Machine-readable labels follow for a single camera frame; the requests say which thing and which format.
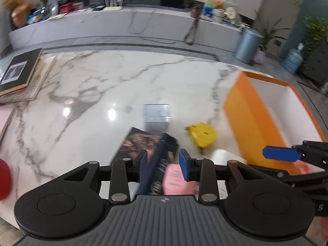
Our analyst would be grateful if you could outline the pink rounded box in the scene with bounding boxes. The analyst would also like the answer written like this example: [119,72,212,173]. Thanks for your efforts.
[162,163,198,196]

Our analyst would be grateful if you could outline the long white glasses box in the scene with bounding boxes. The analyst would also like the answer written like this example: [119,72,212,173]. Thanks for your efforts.
[210,149,247,165]

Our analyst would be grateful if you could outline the dark shampoo bottle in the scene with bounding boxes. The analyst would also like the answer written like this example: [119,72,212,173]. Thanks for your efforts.
[136,133,179,196]

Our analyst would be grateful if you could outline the yellow tape measure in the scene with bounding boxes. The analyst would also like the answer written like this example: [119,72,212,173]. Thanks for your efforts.
[185,122,216,150]

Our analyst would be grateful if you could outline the brown patterned card box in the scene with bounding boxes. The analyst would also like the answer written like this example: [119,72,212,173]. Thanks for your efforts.
[110,127,159,164]

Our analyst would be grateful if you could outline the orange storage box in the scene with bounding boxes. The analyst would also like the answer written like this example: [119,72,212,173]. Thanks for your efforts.
[223,71,326,175]

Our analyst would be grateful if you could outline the blue water jug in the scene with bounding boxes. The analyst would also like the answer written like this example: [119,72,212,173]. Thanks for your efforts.
[282,43,304,74]

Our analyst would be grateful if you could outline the woven pastel basket bag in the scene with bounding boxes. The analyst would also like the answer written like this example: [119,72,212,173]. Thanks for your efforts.
[253,44,266,65]

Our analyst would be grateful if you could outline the red paper cup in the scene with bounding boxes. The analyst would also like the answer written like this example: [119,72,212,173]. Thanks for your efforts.
[0,159,12,200]

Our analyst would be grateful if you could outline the hanging ivy plant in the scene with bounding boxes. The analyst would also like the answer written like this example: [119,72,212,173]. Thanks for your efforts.
[303,15,328,68]

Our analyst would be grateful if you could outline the floor potted plant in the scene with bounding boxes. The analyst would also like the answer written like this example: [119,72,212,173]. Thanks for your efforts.
[253,10,291,51]

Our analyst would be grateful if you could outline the pink notebook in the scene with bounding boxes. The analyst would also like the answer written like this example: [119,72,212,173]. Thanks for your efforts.
[0,106,14,141]

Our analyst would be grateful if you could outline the grey pedal trash bin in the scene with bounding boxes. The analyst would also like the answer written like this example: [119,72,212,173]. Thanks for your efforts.
[235,28,263,64]

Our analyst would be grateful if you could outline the stack of books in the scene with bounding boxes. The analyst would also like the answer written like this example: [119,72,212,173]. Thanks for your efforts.
[1,48,56,104]

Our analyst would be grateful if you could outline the marble tv console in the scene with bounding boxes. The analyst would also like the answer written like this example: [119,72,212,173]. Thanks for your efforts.
[8,6,243,54]

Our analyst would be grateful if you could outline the round paper fan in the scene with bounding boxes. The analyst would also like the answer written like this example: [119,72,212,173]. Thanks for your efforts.
[225,6,237,20]

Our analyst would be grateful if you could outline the white wifi router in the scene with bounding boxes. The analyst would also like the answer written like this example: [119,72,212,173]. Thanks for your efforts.
[103,0,123,11]

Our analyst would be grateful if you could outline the green picture board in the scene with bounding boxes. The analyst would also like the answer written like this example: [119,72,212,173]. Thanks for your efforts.
[201,0,237,18]

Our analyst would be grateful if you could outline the red snack boxes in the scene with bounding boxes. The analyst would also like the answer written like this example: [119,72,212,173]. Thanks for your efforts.
[59,2,84,14]

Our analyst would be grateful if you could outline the copper round vase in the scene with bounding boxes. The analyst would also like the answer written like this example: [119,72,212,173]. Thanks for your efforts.
[11,2,31,28]

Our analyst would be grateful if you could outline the black power cable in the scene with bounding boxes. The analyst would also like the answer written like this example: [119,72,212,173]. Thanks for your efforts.
[128,10,178,44]

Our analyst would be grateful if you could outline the brown leather camera case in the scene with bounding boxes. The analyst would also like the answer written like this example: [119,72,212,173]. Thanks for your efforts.
[183,5,202,45]

